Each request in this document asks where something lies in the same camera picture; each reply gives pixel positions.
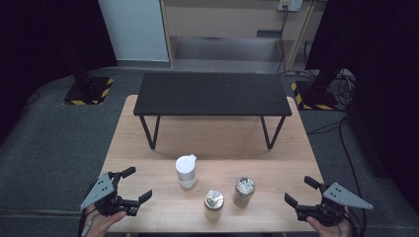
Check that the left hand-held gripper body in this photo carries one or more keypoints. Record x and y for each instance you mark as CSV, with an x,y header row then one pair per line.
x,y
110,200

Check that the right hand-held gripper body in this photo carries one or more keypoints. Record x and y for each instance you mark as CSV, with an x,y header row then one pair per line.
x,y
324,210

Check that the glass jar brown powder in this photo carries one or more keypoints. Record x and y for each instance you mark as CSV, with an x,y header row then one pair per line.
x,y
245,186

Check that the white-lidded glass jar white powder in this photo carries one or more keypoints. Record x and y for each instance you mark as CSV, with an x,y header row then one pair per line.
x,y
186,166

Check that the glass jar yellow powder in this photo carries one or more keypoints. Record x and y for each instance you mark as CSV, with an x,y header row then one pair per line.
x,y
214,199

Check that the black shelf rack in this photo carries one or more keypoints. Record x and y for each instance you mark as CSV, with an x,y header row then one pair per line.
x,y
210,94

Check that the person's right hand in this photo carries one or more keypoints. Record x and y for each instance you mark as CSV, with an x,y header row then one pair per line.
x,y
332,230

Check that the person's left hand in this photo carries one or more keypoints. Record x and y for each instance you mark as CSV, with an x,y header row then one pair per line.
x,y
102,225

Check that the black stand with striped base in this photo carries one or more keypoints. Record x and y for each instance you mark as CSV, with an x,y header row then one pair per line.
x,y
316,97
89,90

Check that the black curtain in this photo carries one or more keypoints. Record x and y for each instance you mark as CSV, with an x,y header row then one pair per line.
x,y
385,65
39,39

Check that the white wall socket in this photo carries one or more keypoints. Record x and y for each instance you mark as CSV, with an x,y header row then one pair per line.
x,y
291,4

